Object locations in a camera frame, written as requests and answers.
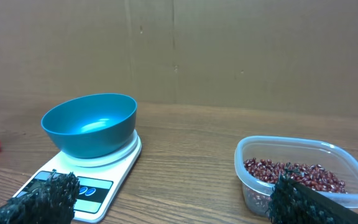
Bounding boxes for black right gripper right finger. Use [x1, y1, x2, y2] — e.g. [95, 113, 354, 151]
[267, 166, 358, 224]

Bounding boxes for clear plastic food container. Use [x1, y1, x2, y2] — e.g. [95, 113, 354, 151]
[234, 136, 358, 217]

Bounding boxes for white digital kitchen scale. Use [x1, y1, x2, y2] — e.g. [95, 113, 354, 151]
[14, 131, 142, 223]

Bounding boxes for red beans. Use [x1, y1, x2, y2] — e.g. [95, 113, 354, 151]
[243, 157, 347, 194]

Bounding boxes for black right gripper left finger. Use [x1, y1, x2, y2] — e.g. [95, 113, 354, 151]
[0, 170, 80, 224]

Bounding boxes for blue plastic bowl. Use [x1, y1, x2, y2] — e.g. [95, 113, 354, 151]
[41, 93, 137, 159]

